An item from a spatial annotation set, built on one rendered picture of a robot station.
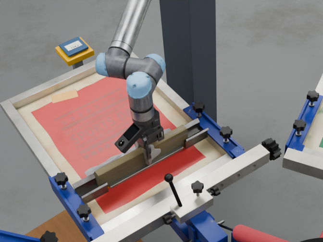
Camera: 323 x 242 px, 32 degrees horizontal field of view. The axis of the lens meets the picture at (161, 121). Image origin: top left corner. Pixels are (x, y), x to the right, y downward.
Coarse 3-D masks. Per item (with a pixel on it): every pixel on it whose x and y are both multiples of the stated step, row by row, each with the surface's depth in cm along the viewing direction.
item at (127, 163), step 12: (168, 132) 197; (180, 132) 197; (156, 144) 194; (168, 144) 197; (180, 144) 201; (132, 156) 190; (108, 168) 187; (120, 168) 189; (132, 168) 193; (96, 180) 190; (108, 180) 190
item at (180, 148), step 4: (176, 148) 200; (180, 148) 200; (168, 152) 199; (172, 152) 199; (176, 152) 200; (164, 156) 198; (168, 156) 198; (156, 160) 197; (160, 160) 197; (152, 164) 196; (140, 168) 195; (144, 168) 195; (148, 168) 196; (132, 172) 194; (136, 172) 194; (124, 176) 193; (128, 176) 193; (132, 176) 193; (120, 180) 192; (124, 180) 192; (112, 184) 191; (116, 184) 191
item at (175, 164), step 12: (96, 84) 234; (108, 84) 234; (120, 84) 233; (84, 96) 229; (96, 96) 229; (156, 108) 221; (168, 120) 216; (180, 156) 203; (192, 156) 202; (204, 156) 202; (156, 168) 200; (168, 168) 199; (180, 168) 199; (156, 180) 196
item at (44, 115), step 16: (80, 96) 230; (32, 112) 225; (48, 112) 224; (64, 112) 224; (48, 128) 218; (64, 144) 211; (80, 160) 205; (96, 160) 204; (80, 176) 200; (144, 176) 197; (112, 192) 194; (128, 192) 193; (144, 192) 193; (112, 208) 189
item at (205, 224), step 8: (200, 216) 173; (208, 216) 173; (192, 224) 172; (200, 224) 171; (208, 224) 171; (216, 224) 171; (200, 232) 170; (208, 232) 169; (216, 232) 169; (224, 232) 169; (200, 240) 172; (208, 240) 167; (216, 240) 167; (224, 240) 169
